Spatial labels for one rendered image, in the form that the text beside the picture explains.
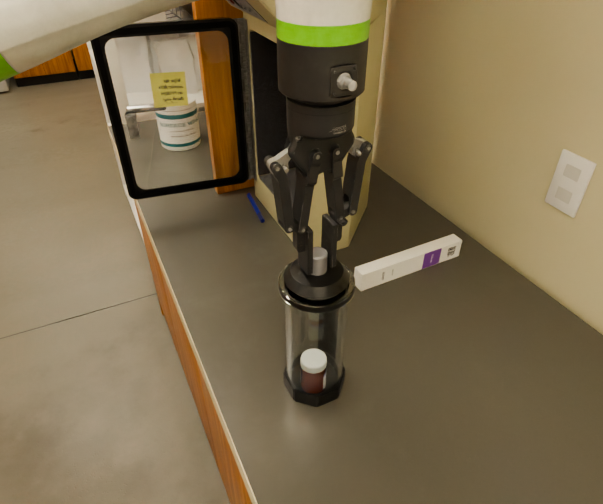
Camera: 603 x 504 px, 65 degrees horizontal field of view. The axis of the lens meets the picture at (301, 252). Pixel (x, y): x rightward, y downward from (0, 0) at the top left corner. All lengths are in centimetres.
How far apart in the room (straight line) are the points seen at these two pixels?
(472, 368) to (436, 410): 12
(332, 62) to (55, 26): 27
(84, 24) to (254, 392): 57
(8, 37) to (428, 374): 74
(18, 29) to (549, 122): 88
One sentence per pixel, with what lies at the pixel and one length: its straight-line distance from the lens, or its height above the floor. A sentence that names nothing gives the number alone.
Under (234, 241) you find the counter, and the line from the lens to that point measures 114.
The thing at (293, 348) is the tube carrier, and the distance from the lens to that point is 72.
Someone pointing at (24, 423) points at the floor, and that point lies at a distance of 218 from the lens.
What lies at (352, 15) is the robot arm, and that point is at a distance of 48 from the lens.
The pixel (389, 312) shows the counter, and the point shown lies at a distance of 96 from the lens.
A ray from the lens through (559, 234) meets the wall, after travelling 109.
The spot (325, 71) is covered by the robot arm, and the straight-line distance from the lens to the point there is 48.
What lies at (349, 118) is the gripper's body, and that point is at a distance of 52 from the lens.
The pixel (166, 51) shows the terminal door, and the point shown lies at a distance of 114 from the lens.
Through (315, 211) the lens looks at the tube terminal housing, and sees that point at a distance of 101.
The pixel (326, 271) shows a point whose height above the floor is 118.
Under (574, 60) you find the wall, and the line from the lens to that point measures 102.
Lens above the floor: 159
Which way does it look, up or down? 37 degrees down
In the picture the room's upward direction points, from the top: straight up
